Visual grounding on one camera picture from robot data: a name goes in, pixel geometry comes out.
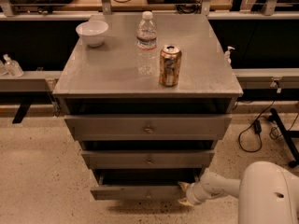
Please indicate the clear sanitizer pump bottle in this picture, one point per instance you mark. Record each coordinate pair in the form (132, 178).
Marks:
(12, 66)

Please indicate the orange soda can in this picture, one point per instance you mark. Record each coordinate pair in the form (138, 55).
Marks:
(170, 60)

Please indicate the grey bottom drawer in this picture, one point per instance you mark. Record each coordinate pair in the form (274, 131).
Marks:
(142, 184)

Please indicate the small white pump bottle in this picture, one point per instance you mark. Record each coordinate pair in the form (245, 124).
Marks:
(227, 53)

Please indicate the grey drawer cabinet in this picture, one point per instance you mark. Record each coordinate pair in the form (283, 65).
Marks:
(106, 81)

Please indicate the grey middle drawer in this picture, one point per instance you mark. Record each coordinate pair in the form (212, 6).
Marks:
(147, 159)

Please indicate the clear plastic water bottle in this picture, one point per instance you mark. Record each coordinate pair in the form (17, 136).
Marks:
(146, 44)

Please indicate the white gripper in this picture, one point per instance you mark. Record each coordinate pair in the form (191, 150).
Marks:
(193, 194)

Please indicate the white bowl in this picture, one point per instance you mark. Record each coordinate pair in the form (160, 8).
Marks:
(92, 32)

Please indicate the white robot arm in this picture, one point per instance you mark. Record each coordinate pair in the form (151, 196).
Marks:
(266, 193)

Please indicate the grey top drawer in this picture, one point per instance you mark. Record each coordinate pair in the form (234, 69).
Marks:
(147, 127)

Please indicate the black stand leg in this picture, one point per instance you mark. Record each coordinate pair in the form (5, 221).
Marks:
(288, 136)

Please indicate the grey drawer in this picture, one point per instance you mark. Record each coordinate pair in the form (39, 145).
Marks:
(142, 184)
(147, 159)
(147, 127)

